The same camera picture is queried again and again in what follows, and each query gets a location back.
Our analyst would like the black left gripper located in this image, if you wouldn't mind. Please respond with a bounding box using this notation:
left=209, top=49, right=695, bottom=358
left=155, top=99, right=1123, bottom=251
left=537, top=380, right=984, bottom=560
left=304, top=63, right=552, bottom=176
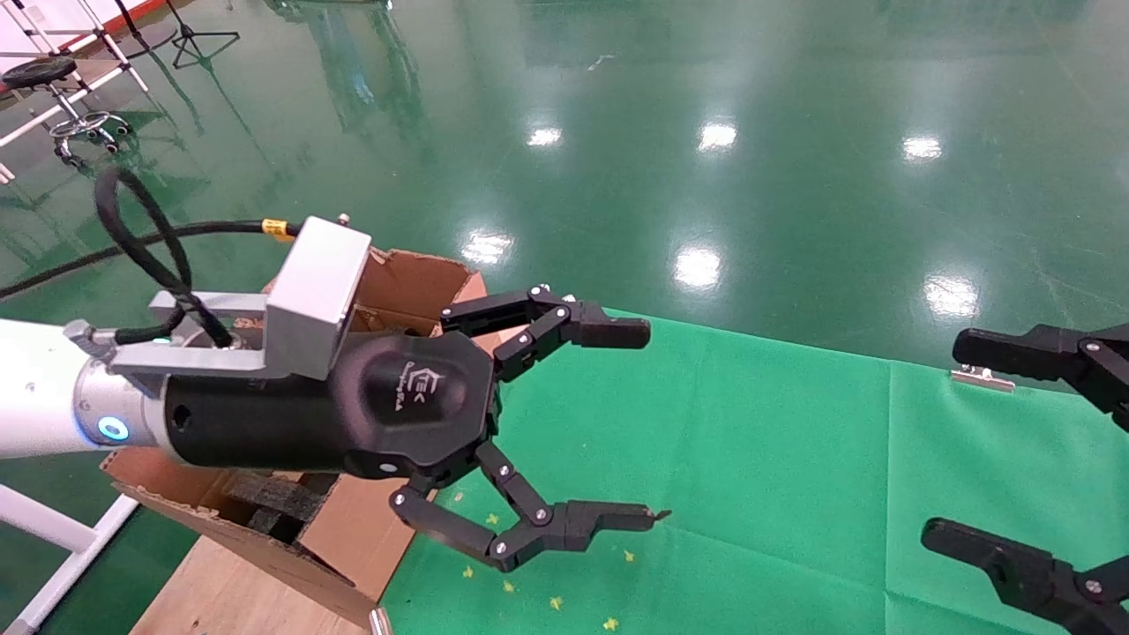
left=163, top=284, right=672, bottom=572

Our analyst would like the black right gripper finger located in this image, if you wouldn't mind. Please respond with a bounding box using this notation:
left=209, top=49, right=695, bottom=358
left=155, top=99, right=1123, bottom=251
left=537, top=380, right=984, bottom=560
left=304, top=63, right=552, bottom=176
left=952, top=324, right=1129, bottom=433
left=921, top=518, right=1129, bottom=635

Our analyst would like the large open cardboard carton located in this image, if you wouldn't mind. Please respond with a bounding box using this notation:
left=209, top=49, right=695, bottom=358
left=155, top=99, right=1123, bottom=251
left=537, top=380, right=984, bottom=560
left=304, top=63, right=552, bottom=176
left=101, top=249, right=488, bottom=630

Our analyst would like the green table cloth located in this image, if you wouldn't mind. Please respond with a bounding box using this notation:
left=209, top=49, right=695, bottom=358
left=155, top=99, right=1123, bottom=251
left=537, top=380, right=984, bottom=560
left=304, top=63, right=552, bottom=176
left=379, top=304, right=1129, bottom=635

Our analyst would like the black foam block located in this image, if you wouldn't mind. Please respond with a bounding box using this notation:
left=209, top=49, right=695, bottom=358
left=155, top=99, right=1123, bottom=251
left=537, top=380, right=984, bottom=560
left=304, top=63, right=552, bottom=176
left=222, top=472, right=341, bottom=542

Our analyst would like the black tripod stand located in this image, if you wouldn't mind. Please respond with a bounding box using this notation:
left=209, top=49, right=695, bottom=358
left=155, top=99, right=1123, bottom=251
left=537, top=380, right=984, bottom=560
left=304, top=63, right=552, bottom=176
left=113, top=0, right=241, bottom=70

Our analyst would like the black round stool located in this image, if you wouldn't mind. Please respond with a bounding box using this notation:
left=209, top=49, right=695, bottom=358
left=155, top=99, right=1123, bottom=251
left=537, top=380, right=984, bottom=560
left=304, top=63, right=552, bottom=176
left=2, top=55, right=133, bottom=168

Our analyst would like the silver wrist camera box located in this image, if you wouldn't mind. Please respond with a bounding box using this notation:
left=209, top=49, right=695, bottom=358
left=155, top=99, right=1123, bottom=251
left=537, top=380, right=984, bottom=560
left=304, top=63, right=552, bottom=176
left=110, top=215, right=373, bottom=398

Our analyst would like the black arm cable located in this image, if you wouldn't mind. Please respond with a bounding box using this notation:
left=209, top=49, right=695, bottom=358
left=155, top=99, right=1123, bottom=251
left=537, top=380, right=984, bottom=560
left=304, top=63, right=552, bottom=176
left=0, top=165, right=301, bottom=347

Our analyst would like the white table leg frame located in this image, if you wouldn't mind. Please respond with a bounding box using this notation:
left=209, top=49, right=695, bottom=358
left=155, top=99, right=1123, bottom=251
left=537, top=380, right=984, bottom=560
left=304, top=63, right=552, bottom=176
left=0, top=483, right=140, bottom=635

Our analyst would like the white metal frame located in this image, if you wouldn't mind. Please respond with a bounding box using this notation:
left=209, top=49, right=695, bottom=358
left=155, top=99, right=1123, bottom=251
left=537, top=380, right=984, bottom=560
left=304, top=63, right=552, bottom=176
left=0, top=0, right=151, bottom=184

